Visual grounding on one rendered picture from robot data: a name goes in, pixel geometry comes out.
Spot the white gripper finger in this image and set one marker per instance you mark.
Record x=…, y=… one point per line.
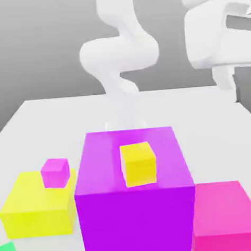
x=223, y=77

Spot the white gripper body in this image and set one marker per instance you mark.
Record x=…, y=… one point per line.
x=206, y=42

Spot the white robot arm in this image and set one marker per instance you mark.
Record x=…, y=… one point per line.
x=119, y=53

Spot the small yellow cube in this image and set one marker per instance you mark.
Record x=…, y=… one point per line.
x=139, y=169

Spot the small magenta cube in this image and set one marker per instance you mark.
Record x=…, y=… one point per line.
x=55, y=174

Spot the large pink box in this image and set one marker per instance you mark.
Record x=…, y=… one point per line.
x=226, y=215

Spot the large purple box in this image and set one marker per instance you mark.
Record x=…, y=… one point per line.
x=137, y=222

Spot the large yellow box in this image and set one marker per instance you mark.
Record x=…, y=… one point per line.
x=34, y=215

